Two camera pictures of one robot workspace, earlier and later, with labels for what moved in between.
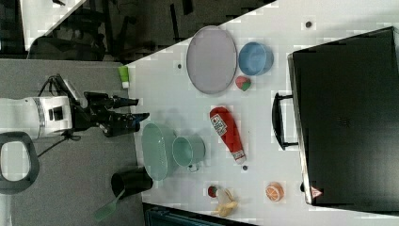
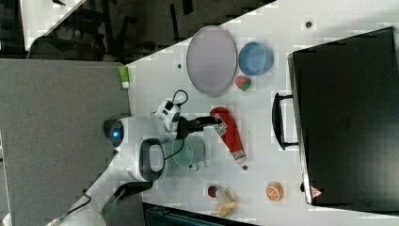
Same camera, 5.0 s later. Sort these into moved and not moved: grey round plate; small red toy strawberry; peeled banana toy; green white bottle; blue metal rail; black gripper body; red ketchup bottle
Moved: black gripper body
Not moved: green white bottle; peeled banana toy; small red toy strawberry; red ketchup bottle; grey round plate; blue metal rail
